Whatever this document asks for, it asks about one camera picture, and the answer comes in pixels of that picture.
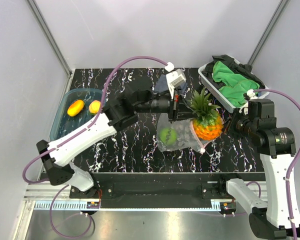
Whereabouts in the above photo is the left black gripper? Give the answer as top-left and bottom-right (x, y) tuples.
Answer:
(136, 86), (201, 125)

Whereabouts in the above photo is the fake orange pineapple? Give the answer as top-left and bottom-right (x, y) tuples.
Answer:
(190, 87), (224, 141)

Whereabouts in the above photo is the clear zip top bag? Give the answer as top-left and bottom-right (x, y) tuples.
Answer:
(156, 113), (212, 154)

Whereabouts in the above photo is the fake peach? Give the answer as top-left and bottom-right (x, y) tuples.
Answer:
(88, 100), (101, 115)

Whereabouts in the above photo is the fake yellow mango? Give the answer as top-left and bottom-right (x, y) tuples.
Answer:
(67, 99), (85, 117)

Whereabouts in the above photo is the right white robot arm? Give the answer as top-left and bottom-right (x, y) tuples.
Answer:
(217, 99), (300, 240)

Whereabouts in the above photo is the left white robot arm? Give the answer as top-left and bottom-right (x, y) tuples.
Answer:
(36, 90), (194, 198)

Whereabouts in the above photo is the fake green pepper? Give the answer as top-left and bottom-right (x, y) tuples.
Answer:
(159, 127), (177, 146)

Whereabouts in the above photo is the white laundry basket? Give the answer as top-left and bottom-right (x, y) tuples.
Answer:
(198, 54), (268, 113)

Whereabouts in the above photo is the folded dark blue cloth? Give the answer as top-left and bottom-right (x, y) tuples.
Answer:
(153, 74), (188, 94)

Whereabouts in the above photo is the green cloth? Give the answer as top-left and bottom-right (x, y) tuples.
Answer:
(212, 61), (260, 108)

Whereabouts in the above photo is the black cloth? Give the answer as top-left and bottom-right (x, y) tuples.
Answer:
(199, 54), (266, 90)

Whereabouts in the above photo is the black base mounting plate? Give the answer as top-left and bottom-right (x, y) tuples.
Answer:
(69, 172), (248, 210)

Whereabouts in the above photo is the blue transparent plastic bin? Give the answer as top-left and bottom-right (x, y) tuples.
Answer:
(49, 88), (102, 141)

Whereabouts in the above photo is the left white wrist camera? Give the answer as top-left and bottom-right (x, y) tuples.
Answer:
(164, 62), (186, 99)

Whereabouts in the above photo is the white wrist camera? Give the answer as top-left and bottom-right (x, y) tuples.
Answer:
(239, 89), (258, 115)
(164, 62), (186, 99)

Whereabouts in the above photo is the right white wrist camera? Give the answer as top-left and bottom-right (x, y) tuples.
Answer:
(239, 89), (258, 115)

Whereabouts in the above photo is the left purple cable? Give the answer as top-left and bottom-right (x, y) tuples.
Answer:
(22, 56), (175, 237)

